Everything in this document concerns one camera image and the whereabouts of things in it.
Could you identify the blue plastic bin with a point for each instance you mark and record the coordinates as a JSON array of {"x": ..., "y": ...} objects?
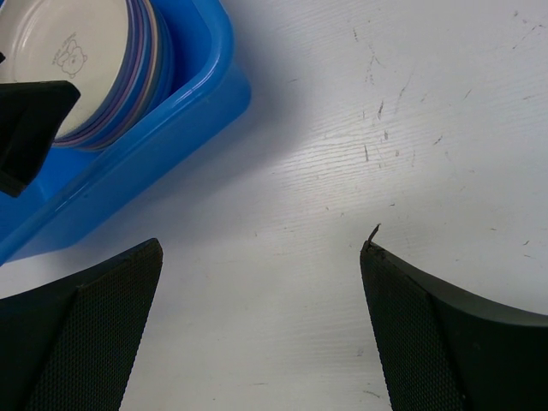
[{"x": 76, "y": 191}]

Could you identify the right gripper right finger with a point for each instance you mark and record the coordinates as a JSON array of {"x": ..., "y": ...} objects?
[{"x": 444, "y": 348}]

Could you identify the light blue plate front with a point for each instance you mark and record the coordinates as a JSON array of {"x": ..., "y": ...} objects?
[{"x": 159, "y": 79}]

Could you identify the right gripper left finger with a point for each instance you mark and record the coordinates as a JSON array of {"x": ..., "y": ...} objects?
[{"x": 71, "y": 344}]

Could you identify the cream plate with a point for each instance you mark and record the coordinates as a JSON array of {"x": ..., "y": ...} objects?
[{"x": 82, "y": 42}]

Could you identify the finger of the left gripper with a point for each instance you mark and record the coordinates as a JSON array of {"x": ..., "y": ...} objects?
[{"x": 31, "y": 115}]

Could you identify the purple plate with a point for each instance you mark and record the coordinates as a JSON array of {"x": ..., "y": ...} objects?
[{"x": 127, "y": 83}]

